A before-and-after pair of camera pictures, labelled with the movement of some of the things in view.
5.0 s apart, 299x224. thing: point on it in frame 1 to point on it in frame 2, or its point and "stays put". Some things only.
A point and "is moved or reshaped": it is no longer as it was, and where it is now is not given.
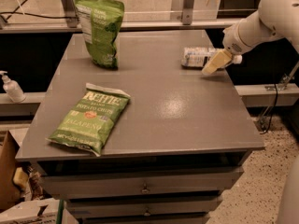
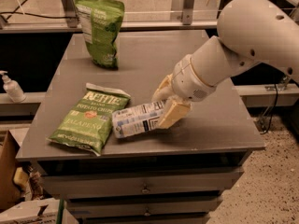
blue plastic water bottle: [197, 56] is moved or reshaped
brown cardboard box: [9, 195] stays put
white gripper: [234, 42] to [188, 79]
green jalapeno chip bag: [91, 119] stays put
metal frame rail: [67, 16] stays put
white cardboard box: [43, 211] stays put
